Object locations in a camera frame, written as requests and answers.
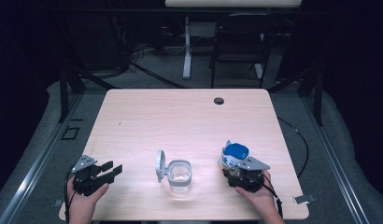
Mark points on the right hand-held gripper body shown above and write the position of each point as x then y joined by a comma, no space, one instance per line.
245,179

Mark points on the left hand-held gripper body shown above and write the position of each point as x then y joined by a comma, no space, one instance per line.
87,180

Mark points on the white salt bag blue top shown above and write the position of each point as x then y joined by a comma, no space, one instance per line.
236,151

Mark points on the clear container with hinged lid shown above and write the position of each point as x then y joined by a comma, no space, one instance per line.
180,174

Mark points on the person's left hand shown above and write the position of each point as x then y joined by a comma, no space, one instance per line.
82,203

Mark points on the person's right hand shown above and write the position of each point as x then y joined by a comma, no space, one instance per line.
261,199

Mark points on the floor socket plate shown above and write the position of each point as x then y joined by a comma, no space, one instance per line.
70,133

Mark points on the gray tape piece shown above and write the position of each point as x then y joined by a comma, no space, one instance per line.
304,199

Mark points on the black metal stand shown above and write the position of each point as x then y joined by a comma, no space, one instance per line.
319,99
63,96

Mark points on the black folding chair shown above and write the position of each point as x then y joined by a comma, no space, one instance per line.
242,37

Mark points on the white standing desk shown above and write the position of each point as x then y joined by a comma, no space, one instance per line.
187,46

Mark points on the aluminium floor rail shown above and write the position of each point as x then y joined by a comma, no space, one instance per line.
34,169
336,165

